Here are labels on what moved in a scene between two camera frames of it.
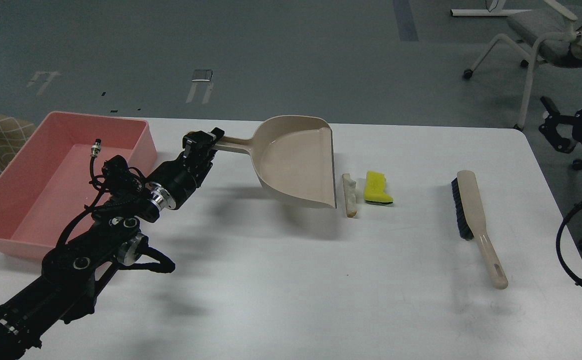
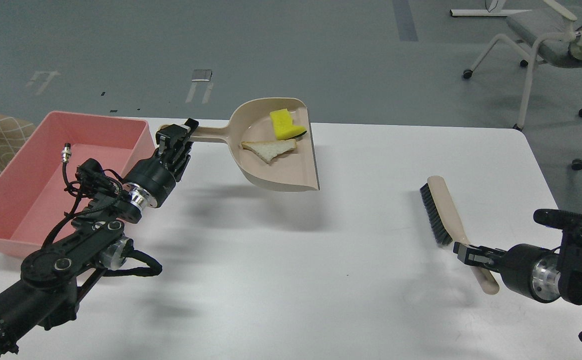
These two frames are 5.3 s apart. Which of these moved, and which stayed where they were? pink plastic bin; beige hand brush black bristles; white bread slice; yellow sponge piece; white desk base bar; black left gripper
Moved: beige hand brush black bristles; black left gripper; yellow sponge piece; white bread slice
Stayed: pink plastic bin; white desk base bar
